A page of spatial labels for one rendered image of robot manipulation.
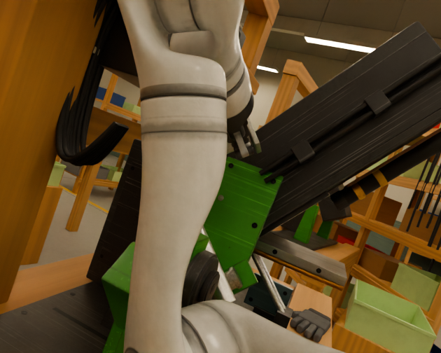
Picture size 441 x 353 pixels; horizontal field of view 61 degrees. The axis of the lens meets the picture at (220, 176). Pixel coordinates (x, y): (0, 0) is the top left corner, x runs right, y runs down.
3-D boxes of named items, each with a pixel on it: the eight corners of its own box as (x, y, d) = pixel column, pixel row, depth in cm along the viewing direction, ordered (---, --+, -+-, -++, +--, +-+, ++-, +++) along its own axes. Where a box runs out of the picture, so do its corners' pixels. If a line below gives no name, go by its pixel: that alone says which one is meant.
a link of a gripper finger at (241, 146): (225, 129, 49) (225, 127, 51) (238, 161, 50) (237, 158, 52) (242, 122, 48) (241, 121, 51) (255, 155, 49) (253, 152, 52)
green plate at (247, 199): (245, 284, 72) (284, 187, 77) (239, 283, 65) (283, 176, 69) (193, 260, 75) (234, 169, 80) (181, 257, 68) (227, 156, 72)
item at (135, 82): (185, 103, 82) (208, 38, 81) (148, 80, 65) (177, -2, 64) (138, 87, 85) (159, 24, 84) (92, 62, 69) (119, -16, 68)
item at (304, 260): (339, 275, 88) (344, 263, 88) (341, 292, 73) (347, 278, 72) (196, 213, 99) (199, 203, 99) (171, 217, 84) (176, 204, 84)
